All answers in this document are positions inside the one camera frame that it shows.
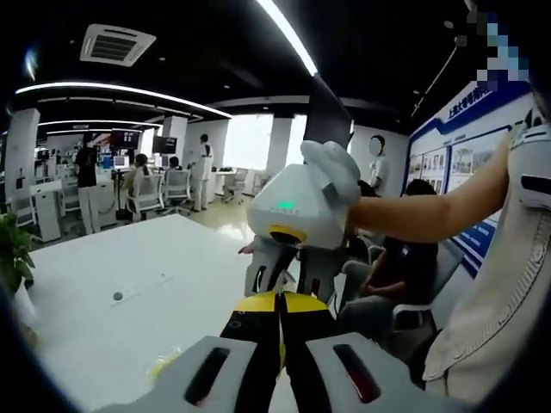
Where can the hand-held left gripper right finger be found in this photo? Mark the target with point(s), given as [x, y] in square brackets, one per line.
[344, 378]

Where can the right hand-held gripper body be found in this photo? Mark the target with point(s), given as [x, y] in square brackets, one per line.
[292, 206]

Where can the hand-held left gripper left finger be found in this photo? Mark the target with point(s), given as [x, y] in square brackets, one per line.
[185, 378]

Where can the clear plastic bag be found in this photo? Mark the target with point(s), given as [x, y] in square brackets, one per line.
[282, 281]

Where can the large yellow silicone block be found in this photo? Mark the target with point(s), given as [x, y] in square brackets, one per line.
[161, 368]

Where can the person's right hand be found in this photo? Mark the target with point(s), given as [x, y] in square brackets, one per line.
[340, 172]

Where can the white mesh office chair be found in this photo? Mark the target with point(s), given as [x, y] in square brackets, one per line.
[148, 195]
[237, 183]
[178, 189]

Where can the black hanging panel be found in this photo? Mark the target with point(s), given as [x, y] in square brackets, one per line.
[329, 112]

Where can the table socket cover strip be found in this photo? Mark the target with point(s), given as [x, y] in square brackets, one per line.
[117, 296]

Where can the black monitor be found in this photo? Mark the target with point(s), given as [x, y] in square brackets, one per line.
[165, 144]

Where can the person's beige clothing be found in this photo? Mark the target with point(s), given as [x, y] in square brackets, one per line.
[495, 301]

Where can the long ceiling light strip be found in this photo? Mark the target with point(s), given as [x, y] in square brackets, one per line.
[129, 91]
[290, 36]

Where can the red lit display screen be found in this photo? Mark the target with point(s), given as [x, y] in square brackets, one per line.
[125, 139]

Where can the white cabinet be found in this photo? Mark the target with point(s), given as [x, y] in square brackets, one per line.
[46, 211]

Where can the potted green plant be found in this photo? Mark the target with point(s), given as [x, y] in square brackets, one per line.
[13, 245]

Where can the ceiling air conditioner unit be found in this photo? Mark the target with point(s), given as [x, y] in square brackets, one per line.
[117, 45]

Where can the white chest device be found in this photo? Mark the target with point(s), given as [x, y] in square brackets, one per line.
[534, 163]

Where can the blue and white wall poster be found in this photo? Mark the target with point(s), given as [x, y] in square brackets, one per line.
[469, 155]

